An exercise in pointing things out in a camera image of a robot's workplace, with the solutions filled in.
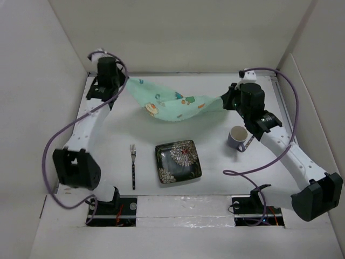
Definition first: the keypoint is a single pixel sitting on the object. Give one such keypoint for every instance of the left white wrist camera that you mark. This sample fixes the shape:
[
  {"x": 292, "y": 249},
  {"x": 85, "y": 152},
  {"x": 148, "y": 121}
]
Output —
[{"x": 95, "y": 55}]

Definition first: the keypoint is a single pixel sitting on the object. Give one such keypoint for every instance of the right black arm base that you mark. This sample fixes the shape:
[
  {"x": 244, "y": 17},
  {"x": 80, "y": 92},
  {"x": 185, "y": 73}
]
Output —
[{"x": 248, "y": 211}]

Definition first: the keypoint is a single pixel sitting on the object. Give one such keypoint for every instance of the black floral square plate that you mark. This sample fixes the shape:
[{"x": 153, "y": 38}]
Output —
[{"x": 177, "y": 162}]

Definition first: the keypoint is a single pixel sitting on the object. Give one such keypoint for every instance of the fork with dark handle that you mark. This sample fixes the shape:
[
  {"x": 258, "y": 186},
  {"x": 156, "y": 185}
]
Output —
[{"x": 133, "y": 156}]

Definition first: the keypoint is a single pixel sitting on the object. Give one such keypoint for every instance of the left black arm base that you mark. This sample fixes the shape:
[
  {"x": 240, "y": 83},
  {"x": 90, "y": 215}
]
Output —
[{"x": 123, "y": 215}]

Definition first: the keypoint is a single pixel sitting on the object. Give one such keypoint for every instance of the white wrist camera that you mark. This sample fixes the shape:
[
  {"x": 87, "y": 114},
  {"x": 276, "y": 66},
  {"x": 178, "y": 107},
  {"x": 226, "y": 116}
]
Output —
[
  {"x": 247, "y": 75},
  {"x": 95, "y": 55}
]

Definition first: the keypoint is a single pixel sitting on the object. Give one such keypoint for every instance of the knife with patterned handle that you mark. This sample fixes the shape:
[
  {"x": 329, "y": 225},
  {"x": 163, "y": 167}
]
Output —
[{"x": 249, "y": 141}]

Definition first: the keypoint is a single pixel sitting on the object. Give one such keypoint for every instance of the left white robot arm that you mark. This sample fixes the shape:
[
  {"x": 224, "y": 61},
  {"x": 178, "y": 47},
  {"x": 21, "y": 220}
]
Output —
[{"x": 74, "y": 163}]

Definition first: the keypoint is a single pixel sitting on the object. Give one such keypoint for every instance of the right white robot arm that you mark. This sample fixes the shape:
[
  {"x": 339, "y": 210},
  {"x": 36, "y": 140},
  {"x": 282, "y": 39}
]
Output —
[{"x": 319, "y": 191}]

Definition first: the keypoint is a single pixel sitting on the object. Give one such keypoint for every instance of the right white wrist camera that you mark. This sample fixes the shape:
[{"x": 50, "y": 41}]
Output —
[{"x": 247, "y": 75}]

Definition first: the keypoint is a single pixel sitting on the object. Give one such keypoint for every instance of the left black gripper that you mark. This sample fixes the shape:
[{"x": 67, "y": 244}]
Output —
[{"x": 122, "y": 76}]

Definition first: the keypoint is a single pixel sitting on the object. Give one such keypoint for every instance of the green cartoon print cloth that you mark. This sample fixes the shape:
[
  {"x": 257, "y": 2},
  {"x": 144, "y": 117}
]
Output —
[{"x": 167, "y": 104}]

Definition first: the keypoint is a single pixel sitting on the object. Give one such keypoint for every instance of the purple mug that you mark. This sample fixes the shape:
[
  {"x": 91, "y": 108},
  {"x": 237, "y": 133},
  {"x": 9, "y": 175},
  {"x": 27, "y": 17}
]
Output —
[{"x": 237, "y": 137}]

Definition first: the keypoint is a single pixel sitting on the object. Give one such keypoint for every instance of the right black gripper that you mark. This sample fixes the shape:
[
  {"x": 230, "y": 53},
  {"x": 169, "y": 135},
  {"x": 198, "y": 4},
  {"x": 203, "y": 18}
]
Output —
[{"x": 227, "y": 97}]

